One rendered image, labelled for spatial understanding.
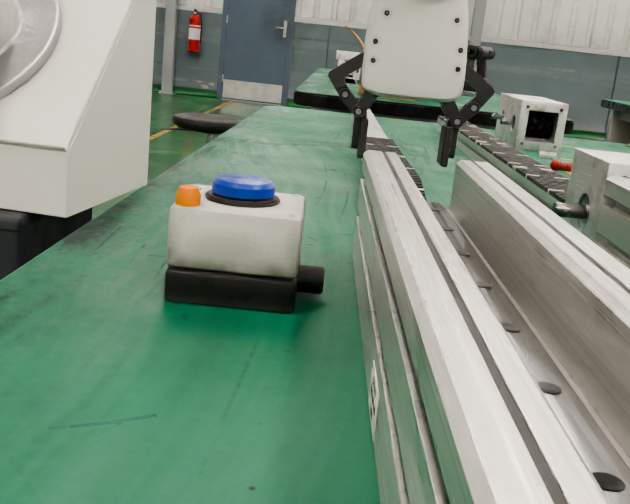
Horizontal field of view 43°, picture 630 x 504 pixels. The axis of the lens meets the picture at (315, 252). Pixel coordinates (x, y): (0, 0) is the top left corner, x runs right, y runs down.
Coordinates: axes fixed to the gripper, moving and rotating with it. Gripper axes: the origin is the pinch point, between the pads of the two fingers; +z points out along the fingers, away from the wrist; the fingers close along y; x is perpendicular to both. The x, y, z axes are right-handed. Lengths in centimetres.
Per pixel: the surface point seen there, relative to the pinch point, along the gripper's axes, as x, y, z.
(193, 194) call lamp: 35.2, 15.6, -0.2
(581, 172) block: 13.5, -14.0, -1.2
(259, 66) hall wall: -1075, 102, 33
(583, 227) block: 16.0, -14.2, 3.0
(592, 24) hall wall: -1065, -347, -70
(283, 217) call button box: 35.3, 10.2, 0.6
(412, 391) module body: 59, 5, 0
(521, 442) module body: 66, 4, -2
